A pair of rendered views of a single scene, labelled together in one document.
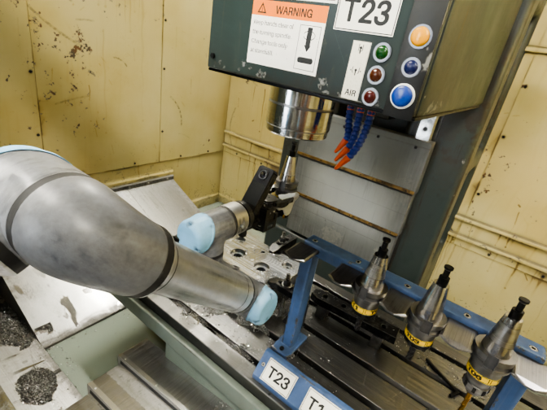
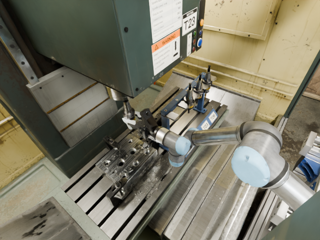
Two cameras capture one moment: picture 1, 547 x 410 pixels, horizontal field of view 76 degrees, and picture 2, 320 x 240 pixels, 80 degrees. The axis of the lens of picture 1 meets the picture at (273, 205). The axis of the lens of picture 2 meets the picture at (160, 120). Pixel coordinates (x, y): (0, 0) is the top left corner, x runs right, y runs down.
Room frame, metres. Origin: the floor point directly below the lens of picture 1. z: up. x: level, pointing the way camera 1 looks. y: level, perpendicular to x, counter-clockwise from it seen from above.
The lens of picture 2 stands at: (0.63, 0.67, 1.93)
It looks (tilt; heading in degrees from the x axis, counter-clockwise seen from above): 45 degrees down; 278
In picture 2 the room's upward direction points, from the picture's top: 5 degrees counter-clockwise
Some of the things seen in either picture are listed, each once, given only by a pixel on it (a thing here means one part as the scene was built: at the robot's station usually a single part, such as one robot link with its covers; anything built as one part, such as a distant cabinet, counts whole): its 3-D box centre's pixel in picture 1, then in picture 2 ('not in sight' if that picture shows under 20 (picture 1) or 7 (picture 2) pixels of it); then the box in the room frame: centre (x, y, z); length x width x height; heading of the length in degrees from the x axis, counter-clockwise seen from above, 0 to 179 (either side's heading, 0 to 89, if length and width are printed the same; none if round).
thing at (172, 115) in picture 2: (300, 253); (173, 116); (0.66, -0.08, 1.21); 0.07 x 0.05 x 0.01; 147
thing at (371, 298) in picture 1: (369, 289); (189, 99); (0.57, -0.22, 1.21); 0.06 x 0.06 x 0.03
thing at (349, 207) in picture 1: (347, 190); (84, 101); (1.26, -0.27, 1.16); 0.48 x 0.05 x 0.51; 57
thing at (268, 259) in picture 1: (248, 265); (127, 159); (0.94, 0.04, 0.97); 0.29 x 0.23 x 0.05; 57
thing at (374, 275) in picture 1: (376, 269); (189, 93); (0.57, -0.22, 1.26); 0.04 x 0.04 x 0.07
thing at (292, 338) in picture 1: (299, 300); (165, 132); (0.71, -0.11, 1.05); 0.10 x 0.05 x 0.30; 147
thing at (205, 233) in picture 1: (207, 231); (176, 143); (0.64, 0.13, 1.24); 0.11 x 0.08 x 0.09; 148
